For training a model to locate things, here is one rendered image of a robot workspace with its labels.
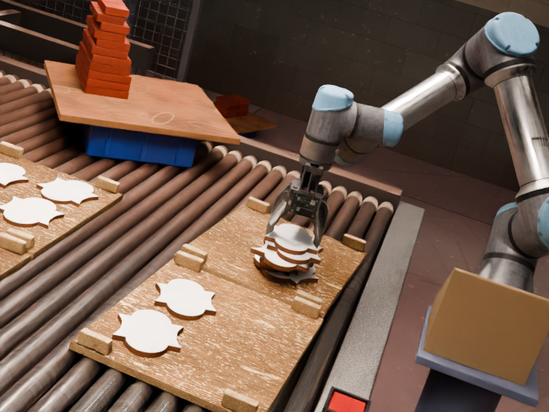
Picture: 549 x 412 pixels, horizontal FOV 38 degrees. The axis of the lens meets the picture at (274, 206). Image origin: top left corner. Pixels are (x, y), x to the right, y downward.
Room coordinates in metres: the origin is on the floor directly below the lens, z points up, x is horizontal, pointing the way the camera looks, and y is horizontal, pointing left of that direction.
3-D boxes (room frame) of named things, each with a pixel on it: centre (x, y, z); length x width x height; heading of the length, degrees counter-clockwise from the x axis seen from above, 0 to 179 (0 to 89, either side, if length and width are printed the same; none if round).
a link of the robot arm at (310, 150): (1.63, -0.06, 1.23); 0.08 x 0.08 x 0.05
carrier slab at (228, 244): (1.73, -0.04, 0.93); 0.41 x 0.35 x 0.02; 166
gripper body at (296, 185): (1.62, -0.06, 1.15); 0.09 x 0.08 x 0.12; 179
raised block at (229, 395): (1.10, -0.03, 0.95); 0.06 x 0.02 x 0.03; 77
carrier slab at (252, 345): (1.32, 0.05, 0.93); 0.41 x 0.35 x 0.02; 167
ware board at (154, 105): (2.30, 0.47, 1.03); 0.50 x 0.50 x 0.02; 25
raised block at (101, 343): (1.16, 0.23, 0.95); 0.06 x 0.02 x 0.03; 77
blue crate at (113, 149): (2.23, 0.45, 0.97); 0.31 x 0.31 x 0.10; 25
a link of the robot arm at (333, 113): (1.63, -0.06, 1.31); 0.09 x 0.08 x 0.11; 105
